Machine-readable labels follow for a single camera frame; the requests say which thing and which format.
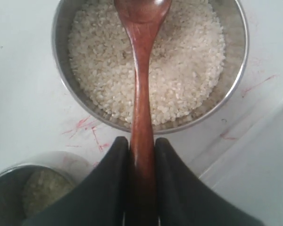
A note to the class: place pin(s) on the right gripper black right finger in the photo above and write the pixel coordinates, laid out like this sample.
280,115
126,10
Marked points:
184,200

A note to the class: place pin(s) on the white plastic tray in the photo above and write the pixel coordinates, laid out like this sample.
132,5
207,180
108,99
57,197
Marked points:
250,173

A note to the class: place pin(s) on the small steel cup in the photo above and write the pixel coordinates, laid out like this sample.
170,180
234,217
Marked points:
27,189

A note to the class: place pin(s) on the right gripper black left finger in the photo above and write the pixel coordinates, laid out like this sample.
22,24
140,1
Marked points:
99,200

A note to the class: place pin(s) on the brown wooden spoon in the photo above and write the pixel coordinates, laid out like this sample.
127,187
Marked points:
142,20

